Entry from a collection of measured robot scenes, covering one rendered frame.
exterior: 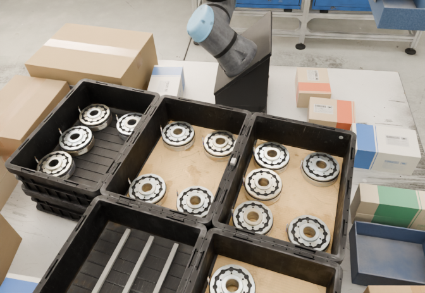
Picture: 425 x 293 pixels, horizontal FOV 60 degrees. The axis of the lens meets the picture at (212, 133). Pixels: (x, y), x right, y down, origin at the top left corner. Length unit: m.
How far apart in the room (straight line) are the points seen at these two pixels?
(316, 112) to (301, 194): 0.40
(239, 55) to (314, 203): 0.57
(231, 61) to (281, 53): 1.73
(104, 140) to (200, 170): 0.34
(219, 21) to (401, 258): 0.90
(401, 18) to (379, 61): 1.81
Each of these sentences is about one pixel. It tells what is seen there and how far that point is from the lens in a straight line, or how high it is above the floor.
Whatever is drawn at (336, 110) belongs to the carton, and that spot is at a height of 0.77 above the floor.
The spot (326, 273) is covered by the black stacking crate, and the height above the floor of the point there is 0.90.
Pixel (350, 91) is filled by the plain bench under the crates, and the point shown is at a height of 0.70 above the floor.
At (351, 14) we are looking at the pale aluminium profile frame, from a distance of 2.98.
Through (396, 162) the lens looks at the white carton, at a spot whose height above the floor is 0.75.
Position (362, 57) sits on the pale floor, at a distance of 3.09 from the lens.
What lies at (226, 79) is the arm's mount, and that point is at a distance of 1.37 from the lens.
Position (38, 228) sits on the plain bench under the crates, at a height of 0.70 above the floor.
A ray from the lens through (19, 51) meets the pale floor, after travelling 3.53.
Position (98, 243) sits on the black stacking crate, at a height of 0.83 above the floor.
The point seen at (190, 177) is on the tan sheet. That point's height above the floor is 0.83.
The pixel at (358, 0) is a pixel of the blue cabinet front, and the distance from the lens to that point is 2.96.
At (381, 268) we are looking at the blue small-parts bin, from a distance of 1.15.
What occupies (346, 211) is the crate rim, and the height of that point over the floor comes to 0.93.
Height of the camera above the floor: 1.69
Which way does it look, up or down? 47 degrees down
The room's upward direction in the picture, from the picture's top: 4 degrees counter-clockwise
